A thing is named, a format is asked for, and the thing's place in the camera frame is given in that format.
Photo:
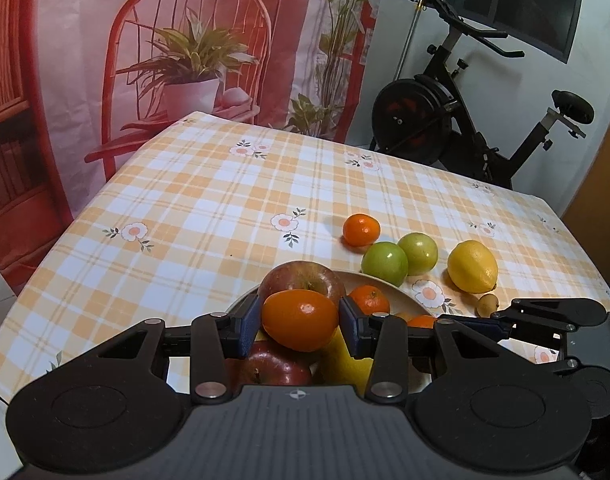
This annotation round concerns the beige plate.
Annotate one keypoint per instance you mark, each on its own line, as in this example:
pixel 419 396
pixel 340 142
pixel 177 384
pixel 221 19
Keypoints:
pixel 400 295

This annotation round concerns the yellow lemon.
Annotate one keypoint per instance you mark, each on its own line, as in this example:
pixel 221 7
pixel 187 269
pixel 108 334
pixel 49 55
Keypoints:
pixel 472 266
pixel 342 367

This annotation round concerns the dark red apple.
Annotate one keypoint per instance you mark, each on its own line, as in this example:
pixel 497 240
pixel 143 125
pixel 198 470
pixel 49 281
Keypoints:
pixel 275 367

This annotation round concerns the black exercise bike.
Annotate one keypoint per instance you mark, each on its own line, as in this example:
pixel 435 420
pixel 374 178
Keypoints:
pixel 410 120

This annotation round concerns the small brown fruit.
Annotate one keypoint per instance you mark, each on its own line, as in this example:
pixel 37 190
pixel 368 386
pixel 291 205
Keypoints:
pixel 486 304

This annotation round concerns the green round fruit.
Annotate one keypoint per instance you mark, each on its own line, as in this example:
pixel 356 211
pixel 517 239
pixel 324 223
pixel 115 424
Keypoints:
pixel 419 252
pixel 384 262

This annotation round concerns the dark window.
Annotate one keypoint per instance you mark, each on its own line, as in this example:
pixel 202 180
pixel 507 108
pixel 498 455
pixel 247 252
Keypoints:
pixel 535 5

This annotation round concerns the orange tangerine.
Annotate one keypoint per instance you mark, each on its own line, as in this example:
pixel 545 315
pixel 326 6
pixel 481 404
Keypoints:
pixel 370 300
pixel 300 320
pixel 361 230
pixel 420 321

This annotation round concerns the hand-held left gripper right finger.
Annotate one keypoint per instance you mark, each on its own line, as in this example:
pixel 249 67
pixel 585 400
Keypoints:
pixel 349 330

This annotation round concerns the printed pink wall backdrop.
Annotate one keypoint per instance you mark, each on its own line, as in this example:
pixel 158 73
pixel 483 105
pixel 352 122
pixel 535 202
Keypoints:
pixel 60 60

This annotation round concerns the wooden door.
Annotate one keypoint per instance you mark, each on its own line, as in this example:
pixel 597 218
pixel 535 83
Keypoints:
pixel 600 200

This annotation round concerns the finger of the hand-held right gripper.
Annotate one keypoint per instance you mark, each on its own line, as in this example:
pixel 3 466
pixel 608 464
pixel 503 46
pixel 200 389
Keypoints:
pixel 480 326
pixel 567 365

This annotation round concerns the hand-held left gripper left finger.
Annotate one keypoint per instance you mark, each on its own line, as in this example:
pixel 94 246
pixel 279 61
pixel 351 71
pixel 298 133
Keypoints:
pixel 250 327

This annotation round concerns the pale red apple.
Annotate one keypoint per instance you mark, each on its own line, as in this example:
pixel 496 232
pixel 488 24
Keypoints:
pixel 302 280

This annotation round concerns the orange checked floral tablecloth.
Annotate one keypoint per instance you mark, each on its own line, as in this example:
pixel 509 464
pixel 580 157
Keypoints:
pixel 210 200

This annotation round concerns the thin metal pole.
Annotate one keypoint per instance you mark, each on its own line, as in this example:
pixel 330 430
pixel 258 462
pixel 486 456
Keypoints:
pixel 410 35

